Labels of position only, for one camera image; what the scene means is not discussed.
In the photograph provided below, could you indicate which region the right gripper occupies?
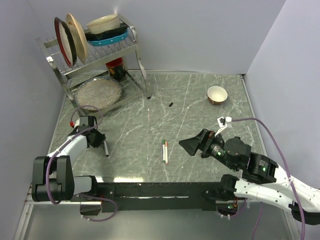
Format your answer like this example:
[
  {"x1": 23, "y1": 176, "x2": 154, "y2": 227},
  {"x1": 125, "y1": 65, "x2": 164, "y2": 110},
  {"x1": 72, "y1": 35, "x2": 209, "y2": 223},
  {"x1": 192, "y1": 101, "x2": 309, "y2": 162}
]
[{"x1": 177, "y1": 127, "x2": 238, "y2": 171}]

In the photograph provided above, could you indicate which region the black white pen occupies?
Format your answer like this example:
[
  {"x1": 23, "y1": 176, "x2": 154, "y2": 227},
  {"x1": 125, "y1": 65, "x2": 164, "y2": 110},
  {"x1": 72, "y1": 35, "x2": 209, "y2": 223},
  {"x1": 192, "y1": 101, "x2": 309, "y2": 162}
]
[{"x1": 103, "y1": 140, "x2": 109, "y2": 157}]

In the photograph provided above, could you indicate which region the green marker pen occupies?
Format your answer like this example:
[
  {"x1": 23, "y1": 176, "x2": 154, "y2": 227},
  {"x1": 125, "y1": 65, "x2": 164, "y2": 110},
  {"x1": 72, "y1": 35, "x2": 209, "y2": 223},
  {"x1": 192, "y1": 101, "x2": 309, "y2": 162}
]
[{"x1": 161, "y1": 141, "x2": 166, "y2": 163}]

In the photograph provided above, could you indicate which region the pink marker pen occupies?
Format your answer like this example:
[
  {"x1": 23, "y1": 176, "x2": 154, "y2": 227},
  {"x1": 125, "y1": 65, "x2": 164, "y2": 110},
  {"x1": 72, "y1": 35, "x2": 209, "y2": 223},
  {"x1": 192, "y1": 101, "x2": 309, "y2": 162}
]
[{"x1": 165, "y1": 146, "x2": 169, "y2": 165}]

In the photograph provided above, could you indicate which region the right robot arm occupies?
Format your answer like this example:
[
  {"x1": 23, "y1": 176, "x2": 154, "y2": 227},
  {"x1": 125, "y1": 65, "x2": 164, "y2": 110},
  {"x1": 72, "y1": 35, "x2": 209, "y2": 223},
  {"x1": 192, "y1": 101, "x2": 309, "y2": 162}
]
[{"x1": 179, "y1": 129, "x2": 320, "y2": 226}]

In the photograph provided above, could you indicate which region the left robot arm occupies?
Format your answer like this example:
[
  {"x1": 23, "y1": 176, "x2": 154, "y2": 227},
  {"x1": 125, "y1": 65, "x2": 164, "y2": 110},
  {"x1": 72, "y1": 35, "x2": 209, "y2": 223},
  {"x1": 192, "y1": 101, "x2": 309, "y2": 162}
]
[{"x1": 31, "y1": 116, "x2": 106, "y2": 205}]

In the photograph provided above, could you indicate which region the clear glass plate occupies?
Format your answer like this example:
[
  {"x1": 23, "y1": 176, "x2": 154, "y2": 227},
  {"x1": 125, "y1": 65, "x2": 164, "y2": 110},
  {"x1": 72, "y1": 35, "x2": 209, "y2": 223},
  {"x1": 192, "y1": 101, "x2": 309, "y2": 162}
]
[{"x1": 74, "y1": 76, "x2": 123, "y2": 110}]

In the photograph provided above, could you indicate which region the small cream bowl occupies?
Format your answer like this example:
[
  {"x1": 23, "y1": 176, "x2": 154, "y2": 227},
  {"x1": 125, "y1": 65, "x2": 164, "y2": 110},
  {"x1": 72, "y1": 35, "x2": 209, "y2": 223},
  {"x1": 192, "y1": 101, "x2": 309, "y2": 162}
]
[{"x1": 207, "y1": 86, "x2": 228, "y2": 106}]

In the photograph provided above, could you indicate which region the black base bar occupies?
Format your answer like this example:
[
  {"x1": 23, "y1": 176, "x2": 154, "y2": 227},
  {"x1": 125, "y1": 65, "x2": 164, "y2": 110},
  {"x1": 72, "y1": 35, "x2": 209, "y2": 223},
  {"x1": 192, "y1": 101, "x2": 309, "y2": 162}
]
[{"x1": 79, "y1": 182, "x2": 237, "y2": 213}]

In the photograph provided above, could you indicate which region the steel dish rack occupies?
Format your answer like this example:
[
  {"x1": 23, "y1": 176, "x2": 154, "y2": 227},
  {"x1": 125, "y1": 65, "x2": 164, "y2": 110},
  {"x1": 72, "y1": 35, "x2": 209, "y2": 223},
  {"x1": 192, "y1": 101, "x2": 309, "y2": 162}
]
[{"x1": 35, "y1": 14, "x2": 152, "y2": 116}]

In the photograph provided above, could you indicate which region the red black cup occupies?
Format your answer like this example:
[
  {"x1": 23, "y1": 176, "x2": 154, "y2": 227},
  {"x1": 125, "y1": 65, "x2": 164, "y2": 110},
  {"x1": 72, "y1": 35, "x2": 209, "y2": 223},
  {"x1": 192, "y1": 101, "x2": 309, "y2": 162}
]
[{"x1": 105, "y1": 57, "x2": 126, "y2": 81}]

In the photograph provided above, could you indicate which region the beige plate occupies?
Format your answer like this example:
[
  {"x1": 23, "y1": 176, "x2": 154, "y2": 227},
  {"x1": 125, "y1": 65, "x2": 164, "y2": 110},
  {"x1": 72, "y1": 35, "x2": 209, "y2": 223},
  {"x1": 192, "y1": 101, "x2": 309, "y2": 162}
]
[{"x1": 65, "y1": 13, "x2": 88, "y2": 64}]

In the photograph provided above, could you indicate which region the blue dotted dish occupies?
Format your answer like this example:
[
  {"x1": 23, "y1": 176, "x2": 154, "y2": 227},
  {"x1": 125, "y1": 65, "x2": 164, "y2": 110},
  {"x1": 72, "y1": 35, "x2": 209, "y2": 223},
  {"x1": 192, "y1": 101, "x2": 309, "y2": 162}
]
[{"x1": 87, "y1": 31, "x2": 128, "y2": 47}]

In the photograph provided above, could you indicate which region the red black rimmed plate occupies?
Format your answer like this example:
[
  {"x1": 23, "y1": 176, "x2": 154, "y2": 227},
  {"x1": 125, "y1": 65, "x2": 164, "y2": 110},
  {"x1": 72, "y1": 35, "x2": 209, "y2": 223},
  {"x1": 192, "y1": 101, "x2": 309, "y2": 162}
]
[{"x1": 54, "y1": 17, "x2": 77, "y2": 69}]

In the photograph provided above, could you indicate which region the black tray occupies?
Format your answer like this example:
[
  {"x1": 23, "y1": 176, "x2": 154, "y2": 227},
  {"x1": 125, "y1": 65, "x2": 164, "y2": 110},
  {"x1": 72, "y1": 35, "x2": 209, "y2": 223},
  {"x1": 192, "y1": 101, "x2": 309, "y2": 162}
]
[{"x1": 85, "y1": 23, "x2": 128, "y2": 42}]

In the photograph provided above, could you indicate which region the cream bowl on rack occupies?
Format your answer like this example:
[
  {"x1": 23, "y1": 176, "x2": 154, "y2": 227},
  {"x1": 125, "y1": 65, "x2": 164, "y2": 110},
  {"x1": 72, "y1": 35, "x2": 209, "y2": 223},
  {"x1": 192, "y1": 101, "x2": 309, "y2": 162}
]
[{"x1": 86, "y1": 14, "x2": 120, "y2": 34}]

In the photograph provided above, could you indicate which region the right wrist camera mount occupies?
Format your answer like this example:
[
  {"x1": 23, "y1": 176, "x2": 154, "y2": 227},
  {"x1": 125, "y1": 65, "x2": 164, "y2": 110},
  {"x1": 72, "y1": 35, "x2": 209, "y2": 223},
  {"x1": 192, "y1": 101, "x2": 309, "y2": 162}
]
[{"x1": 214, "y1": 116, "x2": 232, "y2": 137}]

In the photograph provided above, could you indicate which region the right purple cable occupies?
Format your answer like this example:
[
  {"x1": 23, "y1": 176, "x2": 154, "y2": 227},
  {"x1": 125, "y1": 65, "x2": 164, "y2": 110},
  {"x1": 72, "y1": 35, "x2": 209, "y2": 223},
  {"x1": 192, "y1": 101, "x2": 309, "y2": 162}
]
[{"x1": 231, "y1": 117, "x2": 307, "y2": 240}]

